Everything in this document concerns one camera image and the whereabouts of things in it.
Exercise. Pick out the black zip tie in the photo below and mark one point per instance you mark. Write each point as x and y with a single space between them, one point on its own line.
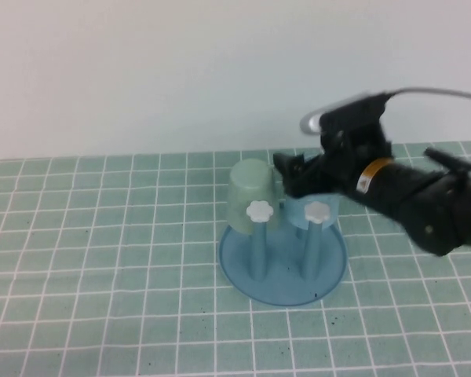
451 162

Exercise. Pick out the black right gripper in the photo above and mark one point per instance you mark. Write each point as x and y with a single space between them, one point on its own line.
333 176

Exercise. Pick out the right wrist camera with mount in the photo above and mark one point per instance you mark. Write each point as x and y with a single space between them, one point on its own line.
353 114

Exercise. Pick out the blue cup stand white caps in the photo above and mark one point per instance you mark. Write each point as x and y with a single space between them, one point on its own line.
282 282

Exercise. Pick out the pale green plastic cup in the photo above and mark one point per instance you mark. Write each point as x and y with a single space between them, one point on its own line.
247 192

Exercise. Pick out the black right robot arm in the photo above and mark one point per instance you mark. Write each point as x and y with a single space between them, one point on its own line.
435 212

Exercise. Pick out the green grid tablecloth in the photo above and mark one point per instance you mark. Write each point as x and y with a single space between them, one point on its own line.
102 314

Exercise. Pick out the light blue plastic cup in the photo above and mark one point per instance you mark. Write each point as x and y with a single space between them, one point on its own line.
294 214

